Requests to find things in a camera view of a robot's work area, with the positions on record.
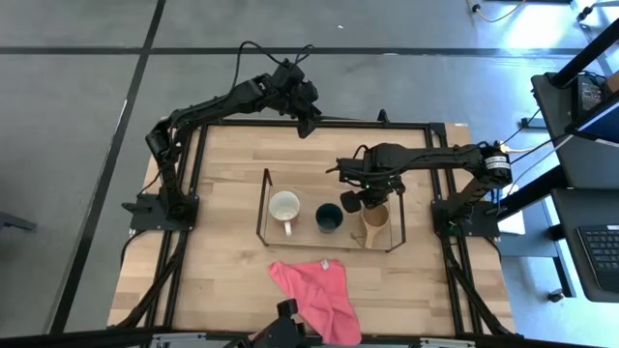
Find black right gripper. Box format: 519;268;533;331
337;143;407;214

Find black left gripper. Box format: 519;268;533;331
273;65;323;139

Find wooden cup with handle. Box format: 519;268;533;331
360;203;391;250

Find dark green cup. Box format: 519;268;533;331
314;202;344;235

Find red mug white handle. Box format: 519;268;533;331
268;190;301;238

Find pink cloth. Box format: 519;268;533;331
267;259;363;347

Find black side desk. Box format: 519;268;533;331
530;18;619;304

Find black keyboard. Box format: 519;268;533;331
577;224;619;294

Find black power adapter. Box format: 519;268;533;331
574;74;606;117

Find black rig crossbar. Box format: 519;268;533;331
0;326;619;348

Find black table frame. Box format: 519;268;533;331
115;108;518;339

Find wooden shelf black wire frame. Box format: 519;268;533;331
255;167;406;253

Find yellow cable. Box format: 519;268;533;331
466;0;528;24

